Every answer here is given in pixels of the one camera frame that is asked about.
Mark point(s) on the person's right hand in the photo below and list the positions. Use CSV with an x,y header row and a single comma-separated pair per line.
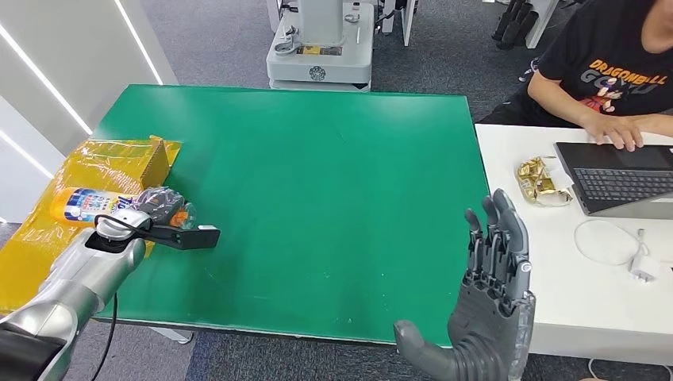
x,y
615,131

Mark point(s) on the white table leg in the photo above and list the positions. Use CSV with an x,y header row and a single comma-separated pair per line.
x,y
171,335

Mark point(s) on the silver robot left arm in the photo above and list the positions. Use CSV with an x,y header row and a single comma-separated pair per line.
x,y
79,284

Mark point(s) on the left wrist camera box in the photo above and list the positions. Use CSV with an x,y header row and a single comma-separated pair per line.
x,y
194,237

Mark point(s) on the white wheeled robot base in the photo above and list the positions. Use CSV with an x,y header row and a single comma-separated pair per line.
x,y
319,60

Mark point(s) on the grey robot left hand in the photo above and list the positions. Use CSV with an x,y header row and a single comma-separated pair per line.
x,y
160,205

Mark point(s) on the dark grey laptop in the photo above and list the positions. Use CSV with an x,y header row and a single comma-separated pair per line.
x,y
610,181

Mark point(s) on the white upright panel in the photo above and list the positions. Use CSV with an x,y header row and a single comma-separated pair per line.
x,y
409,21

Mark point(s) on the orange plastic bottle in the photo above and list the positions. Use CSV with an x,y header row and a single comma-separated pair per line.
x,y
89,205

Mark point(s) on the person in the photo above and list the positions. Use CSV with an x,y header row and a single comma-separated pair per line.
x,y
599,58

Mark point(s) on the white furniture leg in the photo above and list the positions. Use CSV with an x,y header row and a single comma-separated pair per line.
x,y
540,23

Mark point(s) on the yellow taped cardboard box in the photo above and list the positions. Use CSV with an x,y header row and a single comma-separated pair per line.
x,y
31,263

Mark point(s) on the gold foil wrapper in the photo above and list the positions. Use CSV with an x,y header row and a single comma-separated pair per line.
x,y
536,181

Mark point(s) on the white charger adapter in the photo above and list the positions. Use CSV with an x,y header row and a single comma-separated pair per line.
x,y
645,269

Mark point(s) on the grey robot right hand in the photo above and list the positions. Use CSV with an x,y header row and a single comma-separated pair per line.
x,y
489,321

